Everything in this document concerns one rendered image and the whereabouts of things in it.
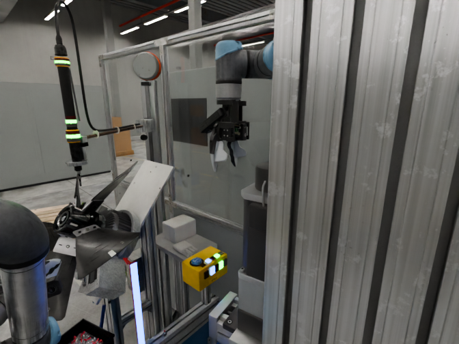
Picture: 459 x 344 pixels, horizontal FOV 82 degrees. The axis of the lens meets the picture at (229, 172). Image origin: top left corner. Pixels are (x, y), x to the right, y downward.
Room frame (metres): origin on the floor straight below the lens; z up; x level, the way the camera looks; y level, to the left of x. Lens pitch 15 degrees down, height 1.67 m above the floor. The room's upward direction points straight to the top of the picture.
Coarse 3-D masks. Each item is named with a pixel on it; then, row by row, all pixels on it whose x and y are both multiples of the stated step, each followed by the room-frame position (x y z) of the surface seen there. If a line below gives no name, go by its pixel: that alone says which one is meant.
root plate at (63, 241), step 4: (60, 240) 0.96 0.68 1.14; (64, 240) 0.96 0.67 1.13; (68, 240) 0.97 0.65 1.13; (72, 240) 0.97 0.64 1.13; (56, 244) 0.94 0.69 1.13; (64, 244) 0.95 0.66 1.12; (68, 244) 0.96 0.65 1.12; (72, 244) 0.96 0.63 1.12; (56, 248) 0.94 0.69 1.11; (60, 248) 0.94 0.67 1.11; (64, 248) 0.94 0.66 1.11; (68, 248) 0.95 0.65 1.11; (72, 248) 0.95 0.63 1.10; (56, 252) 0.93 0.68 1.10; (60, 252) 0.93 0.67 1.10; (64, 252) 0.94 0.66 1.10; (68, 252) 0.94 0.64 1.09; (72, 252) 0.94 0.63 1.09
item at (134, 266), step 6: (132, 264) 0.72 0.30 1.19; (132, 270) 0.72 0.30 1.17; (132, 276) 0.72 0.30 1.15; (132, 282) 0.72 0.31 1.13; (138, 282) 0.73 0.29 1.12; (138, 288) 0.73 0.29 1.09; (138, 294) 0.73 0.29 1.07; (138, 300) 0.72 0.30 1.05; (138, 306) 0.72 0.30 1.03; (138, 312) 0.72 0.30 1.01; (138, 318) 0.72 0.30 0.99; (138, 324) 0.72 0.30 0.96; (138, 330) 0.72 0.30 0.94; (138, 336) 0.71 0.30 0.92; (144, 342) 0.73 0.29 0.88
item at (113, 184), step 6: (132, 168) 1.14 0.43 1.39; (120, 174) 1.03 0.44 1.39; (126, 174) 1.13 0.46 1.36; (114, 180) 0.99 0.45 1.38; (120, 180) 1.12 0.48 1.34; (108, 186) 1.01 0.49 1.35; (114, 186) 1.10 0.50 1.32; (102, 192) 1.03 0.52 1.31; (108, 192) 1.09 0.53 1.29; (96, 198) 1.02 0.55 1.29; (102, 198) 1.08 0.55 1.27
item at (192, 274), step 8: (208, 248) 1.00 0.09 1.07; (216, 248) 1.00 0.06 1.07; (192, 256) 0.95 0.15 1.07; (200, 256) 0.95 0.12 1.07; (208, 256) 0.95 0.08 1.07; (224, 256) 0.95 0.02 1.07; (184, 264) 0.90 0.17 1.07; (192, 264) 0.89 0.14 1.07; (208, 264) 0.89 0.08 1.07; (184, 272) 0.90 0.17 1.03; (192, 272) 0.87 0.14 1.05; (200, 272) 0.85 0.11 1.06; (216, 272) 0.91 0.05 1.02; (224, 272) 0.95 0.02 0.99; (184, 280) 0.90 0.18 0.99; (192, 280) 0.87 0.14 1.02; (200, 280) 0.85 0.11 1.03; (208, 280) 0.88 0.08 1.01; (216, 280) 0.92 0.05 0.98; (200, 288) 0.85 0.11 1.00
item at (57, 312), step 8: (48, 256) 0.91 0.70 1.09; (56, 256) 0.92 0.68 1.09; (64, 256) 0.92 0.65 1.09; (72, 256) 0.93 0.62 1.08; (64, 264) 0.91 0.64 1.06; (72, 264) 0.91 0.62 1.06; (64, 272) 0.89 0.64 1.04; (72, 272) 0.89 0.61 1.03; (64, 280) 0.87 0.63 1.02; (72, 280) 0.88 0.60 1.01; (64, 288) 0.85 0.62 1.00; (56, 296) 0.83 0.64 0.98; (64, 296) 0.83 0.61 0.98; (48, 304) 0.81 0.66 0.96; (56, 304) 0.81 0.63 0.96; (64, 304) 0.81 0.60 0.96; (56, 312) 0.79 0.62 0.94; (64, 312) 0.80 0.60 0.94; (56, 320) 0.78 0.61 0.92
